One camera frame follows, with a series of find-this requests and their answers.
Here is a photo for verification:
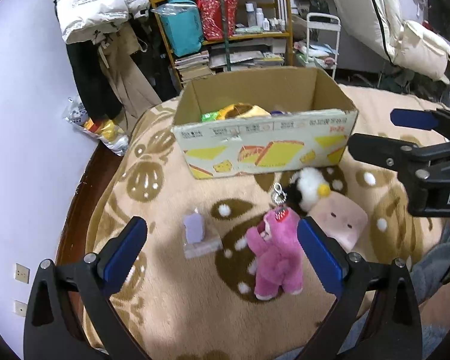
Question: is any black garment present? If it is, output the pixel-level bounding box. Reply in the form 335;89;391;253
65;41;122;123

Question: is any dark blue plush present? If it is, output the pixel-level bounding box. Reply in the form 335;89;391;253
270;111;292;116

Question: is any upper wall socket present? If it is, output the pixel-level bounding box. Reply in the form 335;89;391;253
13;263;30;284

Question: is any beige trench coat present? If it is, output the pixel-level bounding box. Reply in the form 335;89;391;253
98;24;161;129

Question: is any red patterned bag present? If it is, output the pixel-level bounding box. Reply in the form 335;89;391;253
196;0;239;41

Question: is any purple toy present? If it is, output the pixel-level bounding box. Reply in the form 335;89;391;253
182;208;223;259

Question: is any stack of books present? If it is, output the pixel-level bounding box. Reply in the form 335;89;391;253
175;50;215;86

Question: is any teal bag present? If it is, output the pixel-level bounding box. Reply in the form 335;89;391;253
153;0;204;57

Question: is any black white penguin plush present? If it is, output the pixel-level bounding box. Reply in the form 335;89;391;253
285;166;331;213

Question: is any yellow hat plush doll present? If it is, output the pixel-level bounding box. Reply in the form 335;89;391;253
216;103;270;120

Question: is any pink plush bear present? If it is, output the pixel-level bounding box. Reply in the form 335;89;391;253
245;205;304;301

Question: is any lower wall socket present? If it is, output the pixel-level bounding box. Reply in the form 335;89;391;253
13;300;27;318

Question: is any beige patterned blanket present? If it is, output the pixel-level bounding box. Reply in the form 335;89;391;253
85;85;446;359

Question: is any cardboard box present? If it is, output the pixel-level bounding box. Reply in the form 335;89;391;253
172;67;359;180

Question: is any wall socket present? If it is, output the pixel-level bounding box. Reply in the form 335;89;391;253
13;300;27;318
13;263;30;284

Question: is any pink square pig plush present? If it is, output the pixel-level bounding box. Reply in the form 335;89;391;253
308;191;368;253

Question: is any white rolling cart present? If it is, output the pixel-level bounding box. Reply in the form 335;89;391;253
292;12;341;79

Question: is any wooden shelf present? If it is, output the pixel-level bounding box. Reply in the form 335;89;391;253
150;0;293;86

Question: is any plastic snack bag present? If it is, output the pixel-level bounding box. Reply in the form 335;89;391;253
63;96;129;157

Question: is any white puffer jacket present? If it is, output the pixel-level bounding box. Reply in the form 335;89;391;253
55;0;150;45

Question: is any green tissue pack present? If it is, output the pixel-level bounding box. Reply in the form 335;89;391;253
201;111;224;123

